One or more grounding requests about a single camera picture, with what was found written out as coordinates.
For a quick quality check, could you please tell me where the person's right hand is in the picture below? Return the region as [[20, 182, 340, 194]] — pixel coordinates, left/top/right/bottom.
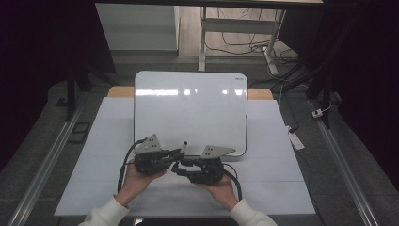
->
[[195, 173, 241, 212]]

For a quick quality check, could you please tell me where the person's white sleeve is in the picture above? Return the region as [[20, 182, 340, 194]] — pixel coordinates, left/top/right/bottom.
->
[[228, 198, 279, 226], [77, 195, 131, 226]]

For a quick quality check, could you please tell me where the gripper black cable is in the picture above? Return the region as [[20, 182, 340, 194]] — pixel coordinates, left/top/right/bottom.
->
[[222, 162, 244, 202], [117, 137, 149, 194]]

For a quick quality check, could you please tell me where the dark curtain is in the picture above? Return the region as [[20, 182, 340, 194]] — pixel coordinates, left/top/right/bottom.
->
[[0, 0, 117, 174], [278, 0, 399, 184]]

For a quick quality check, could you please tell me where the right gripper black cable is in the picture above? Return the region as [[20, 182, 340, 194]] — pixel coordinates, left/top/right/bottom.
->
[[222, 162, 244, 202]]

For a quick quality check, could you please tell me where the white table cover sheet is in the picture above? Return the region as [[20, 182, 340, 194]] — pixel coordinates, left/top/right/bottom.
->
[[54, 96, 316, 219]]

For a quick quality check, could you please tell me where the white power strip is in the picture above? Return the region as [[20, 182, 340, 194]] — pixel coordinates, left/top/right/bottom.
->
[[286, 124, 306, 152]]

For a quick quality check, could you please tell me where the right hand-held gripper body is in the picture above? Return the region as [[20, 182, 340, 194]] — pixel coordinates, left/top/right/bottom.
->
[[186, 144, 237, 186]]

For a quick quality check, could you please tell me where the person's left hand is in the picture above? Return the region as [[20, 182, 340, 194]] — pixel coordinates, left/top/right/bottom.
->
[[114, 158, 168, 208]]

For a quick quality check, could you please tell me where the aluminium rail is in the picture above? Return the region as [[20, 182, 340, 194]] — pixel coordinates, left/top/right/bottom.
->
[[308, 99, 381, 226], [7, 93, 91, 226]]

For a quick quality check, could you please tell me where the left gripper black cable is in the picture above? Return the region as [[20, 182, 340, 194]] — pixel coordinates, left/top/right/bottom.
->
[[117, 137, 149, 194]]

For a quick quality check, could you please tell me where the white cabinet panel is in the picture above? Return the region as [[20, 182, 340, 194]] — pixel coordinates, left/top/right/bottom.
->
[[94, 3, 181, 52]]

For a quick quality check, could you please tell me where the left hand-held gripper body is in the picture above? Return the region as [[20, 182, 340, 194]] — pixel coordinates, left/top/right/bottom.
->
[[133, 134, 173, 176]]

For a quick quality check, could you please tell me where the small white adapter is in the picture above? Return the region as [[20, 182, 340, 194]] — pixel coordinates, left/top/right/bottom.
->
[[311, 107, 325, 120]]

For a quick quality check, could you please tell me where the black floor frame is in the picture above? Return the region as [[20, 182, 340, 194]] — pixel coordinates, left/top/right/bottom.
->
[[68, 121, 92, 145]]

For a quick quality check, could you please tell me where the wooden table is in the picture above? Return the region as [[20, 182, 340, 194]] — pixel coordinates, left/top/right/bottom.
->
[[106, 86, 275, 101]]

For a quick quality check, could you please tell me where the white whiteboard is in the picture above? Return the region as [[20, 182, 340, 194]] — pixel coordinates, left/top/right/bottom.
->
[[133, 70, 248, 157]]

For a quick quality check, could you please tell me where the person's left white sleeve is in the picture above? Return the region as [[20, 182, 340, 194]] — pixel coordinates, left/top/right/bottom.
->
[[77, 195, 131, 226]]

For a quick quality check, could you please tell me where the tangle of black floor cables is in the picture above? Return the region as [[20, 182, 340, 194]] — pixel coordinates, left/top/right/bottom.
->
[[204, 7, 299, 65]]

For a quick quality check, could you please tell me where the white desk frame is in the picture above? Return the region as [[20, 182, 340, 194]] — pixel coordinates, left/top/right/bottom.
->
[[198, 6, 287, 76]]

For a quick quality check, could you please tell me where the person's right white sleeve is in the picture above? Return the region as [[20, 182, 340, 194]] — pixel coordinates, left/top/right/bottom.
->
[[228, 198, 279, 226]]

